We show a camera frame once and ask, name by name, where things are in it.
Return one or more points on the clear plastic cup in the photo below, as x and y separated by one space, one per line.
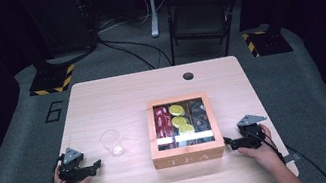
111 142

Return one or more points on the grey table bracket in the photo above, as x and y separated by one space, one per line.
293 158

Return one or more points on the red tea packets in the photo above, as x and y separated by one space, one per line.
162 122

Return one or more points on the wooden tea box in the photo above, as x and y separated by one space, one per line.
188 151

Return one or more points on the person's right hand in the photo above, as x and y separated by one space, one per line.
263 155

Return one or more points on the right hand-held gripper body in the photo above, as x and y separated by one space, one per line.
251 135

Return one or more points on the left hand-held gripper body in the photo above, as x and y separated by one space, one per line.
72 172

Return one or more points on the black stand base striped edge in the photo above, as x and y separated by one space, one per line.
269 42
50 80

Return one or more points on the black folding chair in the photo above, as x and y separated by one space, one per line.
201 20

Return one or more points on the dark tea bags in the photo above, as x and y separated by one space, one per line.
199 115

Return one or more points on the yellow-green tea bag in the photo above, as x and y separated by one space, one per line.
186 129
180 121
176 110

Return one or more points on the black table grommet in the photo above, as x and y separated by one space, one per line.
188 76

